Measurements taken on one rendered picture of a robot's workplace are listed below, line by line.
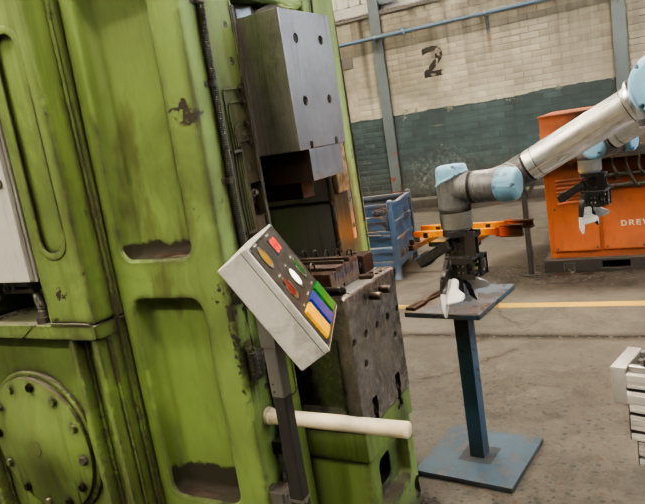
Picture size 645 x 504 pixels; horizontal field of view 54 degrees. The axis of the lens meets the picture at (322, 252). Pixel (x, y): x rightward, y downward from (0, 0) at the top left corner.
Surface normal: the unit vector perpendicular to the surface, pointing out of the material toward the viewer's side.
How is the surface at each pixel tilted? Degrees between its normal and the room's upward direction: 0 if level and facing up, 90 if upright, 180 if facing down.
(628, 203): 90
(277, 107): 90
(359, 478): 90
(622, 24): 90
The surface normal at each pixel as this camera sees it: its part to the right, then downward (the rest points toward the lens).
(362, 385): 0.87, -0.04
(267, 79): -0.48, 0.24
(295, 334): -0.07, 0.20
